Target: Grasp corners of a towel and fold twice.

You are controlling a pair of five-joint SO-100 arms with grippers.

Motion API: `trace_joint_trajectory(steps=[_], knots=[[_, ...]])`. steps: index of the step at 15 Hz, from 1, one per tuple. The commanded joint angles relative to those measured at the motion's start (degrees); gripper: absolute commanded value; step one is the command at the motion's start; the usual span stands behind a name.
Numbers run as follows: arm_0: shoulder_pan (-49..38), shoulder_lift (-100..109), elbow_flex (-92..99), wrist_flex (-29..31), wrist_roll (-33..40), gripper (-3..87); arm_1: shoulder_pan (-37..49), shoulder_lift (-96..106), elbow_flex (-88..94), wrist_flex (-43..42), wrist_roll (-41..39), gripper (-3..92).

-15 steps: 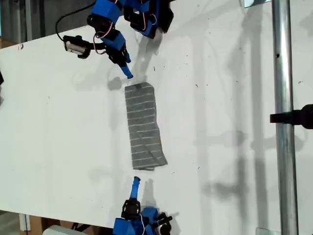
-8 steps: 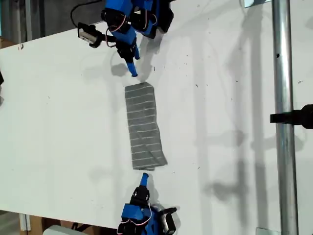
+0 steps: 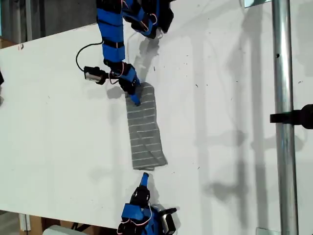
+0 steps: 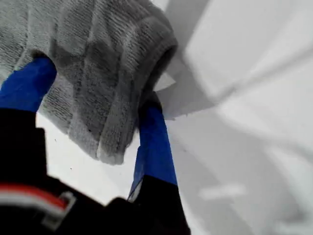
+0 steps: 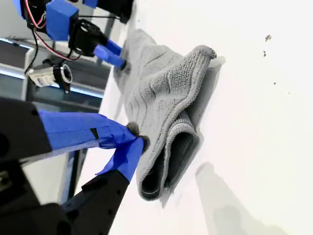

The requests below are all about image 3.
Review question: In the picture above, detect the grey striped towel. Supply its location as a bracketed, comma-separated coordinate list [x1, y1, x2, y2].
[124, 82, 169, 172]

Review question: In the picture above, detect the brown cardboard box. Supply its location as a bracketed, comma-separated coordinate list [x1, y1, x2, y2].
[0, 37, 20, 49]

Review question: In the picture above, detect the black clamp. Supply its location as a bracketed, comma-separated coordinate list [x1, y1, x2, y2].
[269, 104, 313, 130]

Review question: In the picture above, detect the black camera stalk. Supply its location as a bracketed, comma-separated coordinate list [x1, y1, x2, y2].
[96, 70, 111, 85]

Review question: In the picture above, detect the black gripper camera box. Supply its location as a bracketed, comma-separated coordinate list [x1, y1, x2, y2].
[83, 66, 101, 83]
[159, 207, 178, 235]

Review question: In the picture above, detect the black camera cable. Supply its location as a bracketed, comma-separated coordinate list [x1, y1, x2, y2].
[75, 42, 104, 73]

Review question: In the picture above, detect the steel post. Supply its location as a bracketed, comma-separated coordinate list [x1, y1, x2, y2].
[271, 0, 299, 235]

